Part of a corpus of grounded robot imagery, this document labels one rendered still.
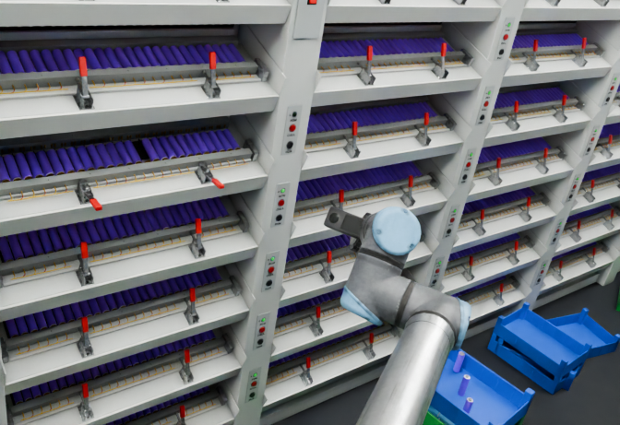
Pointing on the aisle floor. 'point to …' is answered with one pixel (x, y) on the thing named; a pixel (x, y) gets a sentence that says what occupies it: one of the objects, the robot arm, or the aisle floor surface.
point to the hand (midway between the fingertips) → (354, 233)
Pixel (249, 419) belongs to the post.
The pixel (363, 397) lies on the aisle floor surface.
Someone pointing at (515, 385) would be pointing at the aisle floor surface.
